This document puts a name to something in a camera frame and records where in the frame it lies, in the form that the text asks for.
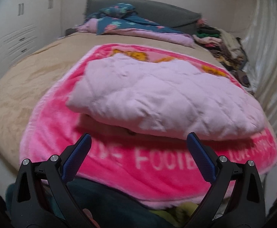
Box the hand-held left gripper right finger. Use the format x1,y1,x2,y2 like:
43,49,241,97
186,132,265,228

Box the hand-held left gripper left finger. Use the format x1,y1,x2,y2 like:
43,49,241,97
11,133,93,228

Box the pink quilted jacket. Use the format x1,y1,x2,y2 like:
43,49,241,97
66,53,265,140

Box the pile of folded clothes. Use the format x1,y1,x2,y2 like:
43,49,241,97
192,19,252,93

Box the pink printed blanket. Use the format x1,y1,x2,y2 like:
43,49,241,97
18,43,277,203

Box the person's yellow-green top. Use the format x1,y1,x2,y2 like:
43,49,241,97
150,201,201,221

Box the person's teal pants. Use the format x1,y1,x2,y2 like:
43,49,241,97
6,176,172,228

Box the white satin curtain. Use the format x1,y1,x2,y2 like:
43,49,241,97
242,0,277,136

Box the beige bed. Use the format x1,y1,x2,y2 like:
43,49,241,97
0,30,277,195

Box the white wardrobe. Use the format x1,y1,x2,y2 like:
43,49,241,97
0,0,63,83

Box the teal floral quilt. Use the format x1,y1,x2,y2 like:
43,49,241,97
75,3,196,49

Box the grey headboard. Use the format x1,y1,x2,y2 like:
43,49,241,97
85,0,202,29

